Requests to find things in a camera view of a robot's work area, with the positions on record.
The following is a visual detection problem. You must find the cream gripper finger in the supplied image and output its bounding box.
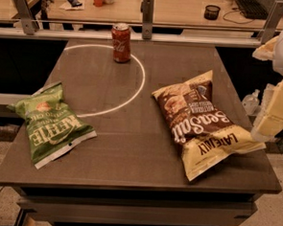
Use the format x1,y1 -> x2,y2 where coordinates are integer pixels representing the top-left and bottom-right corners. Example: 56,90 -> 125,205
250,80 -> 283,142
251,36 -> 278,61

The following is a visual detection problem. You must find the brown and yellow chip bag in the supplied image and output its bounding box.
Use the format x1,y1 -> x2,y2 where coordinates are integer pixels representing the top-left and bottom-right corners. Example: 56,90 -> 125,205
153,71 -> 266,180

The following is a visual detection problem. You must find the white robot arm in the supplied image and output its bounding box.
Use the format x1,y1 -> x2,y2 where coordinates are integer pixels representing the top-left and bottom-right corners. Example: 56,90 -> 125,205
250,31 -> 283,142

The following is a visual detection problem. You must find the red coke can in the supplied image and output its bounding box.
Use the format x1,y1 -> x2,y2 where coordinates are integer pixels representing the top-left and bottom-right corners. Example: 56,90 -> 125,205
111,22 -> 131,63

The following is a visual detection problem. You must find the green chip bag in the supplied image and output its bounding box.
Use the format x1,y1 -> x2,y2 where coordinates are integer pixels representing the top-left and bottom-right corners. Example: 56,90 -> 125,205
8,82 -> 97,169

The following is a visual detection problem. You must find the clear plastic bottle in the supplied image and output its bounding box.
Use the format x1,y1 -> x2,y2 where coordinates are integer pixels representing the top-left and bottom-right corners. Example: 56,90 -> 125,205
242,89 -> 260,115

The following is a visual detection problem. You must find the black keyboard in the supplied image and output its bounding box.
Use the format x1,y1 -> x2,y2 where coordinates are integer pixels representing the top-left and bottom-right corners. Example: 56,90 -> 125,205
235,0 -> 268,20

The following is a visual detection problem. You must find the black mesh cup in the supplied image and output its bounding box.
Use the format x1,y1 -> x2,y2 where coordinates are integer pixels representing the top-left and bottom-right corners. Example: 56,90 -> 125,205
204,5 -> 221,20

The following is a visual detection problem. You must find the grey table cabinet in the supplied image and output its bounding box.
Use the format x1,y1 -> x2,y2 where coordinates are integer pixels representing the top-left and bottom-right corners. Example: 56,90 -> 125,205
0,39 -> 281,226

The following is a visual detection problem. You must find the black cable on desk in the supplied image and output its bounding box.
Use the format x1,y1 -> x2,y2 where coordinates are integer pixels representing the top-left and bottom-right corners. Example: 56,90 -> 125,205
221,7 -> 256,26

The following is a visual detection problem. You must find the right metal rail bracket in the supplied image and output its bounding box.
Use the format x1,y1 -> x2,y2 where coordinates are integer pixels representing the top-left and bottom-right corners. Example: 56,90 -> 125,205
257,0 -> 283,45

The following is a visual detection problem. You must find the metal rail bracket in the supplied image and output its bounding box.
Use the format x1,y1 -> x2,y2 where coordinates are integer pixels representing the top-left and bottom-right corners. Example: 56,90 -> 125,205
141,0 -> 154,39
12,0 -> 39,35
257,0 -> 283,45

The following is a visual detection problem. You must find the middle metal rail bracket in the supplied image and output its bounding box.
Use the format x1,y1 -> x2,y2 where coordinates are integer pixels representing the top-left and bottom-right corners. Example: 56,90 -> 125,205
141,0 -> 154,39

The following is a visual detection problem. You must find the left metal rail bracket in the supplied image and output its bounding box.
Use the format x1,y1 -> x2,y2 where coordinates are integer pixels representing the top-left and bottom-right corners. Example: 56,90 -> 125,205
12,0 -> 39,35

